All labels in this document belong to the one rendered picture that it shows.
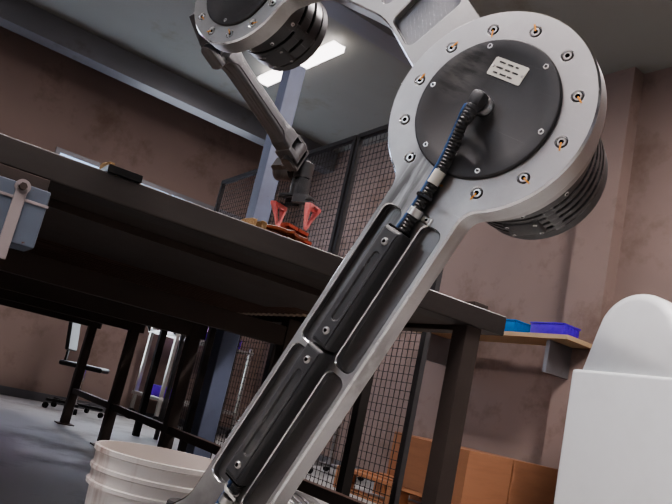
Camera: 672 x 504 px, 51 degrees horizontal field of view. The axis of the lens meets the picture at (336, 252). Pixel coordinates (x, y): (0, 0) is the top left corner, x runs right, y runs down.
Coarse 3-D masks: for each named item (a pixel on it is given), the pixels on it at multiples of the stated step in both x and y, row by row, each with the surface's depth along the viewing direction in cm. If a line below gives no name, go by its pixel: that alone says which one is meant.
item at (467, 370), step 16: (464, 336) 208; (448, 352) 211; (464, 352) 207; (448, 368) 209; (464, 368) 207; (448, 384) 207; (464, 384) 206; (448, 400) 205; (464, 400) 206; (448, 416) 203; (464, 416) 205; (448, 432) 202; (432, 448) 205; (448, 448) 201; (432, 464) 203; (448, 464) 201; (432, 480) 201; (448, 480) 201; (432, 496) 199; (448, 496) 200
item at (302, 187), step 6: (294, 180) 209; (300, 180) 208; (306, 180) 209; (294, 186) 208; (300, 186) 208; (306, 186) 208; (294, 192) 207; (300, 192) 207; (306, 192) 209; (288, 198) 212; (306, 198) 205; (312, 198) 207
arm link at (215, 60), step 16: (208, 48) 181; (224, 64) 185; (240, 64) 188; (240, 80) 190; (256, 80) 193; (256, 96) 193; (256, 112) 197; (272, 112) 197; (272, 128) 199; (288, 128) 201; (272, 144) 204; (288, 144) 201; (304, 144) 206
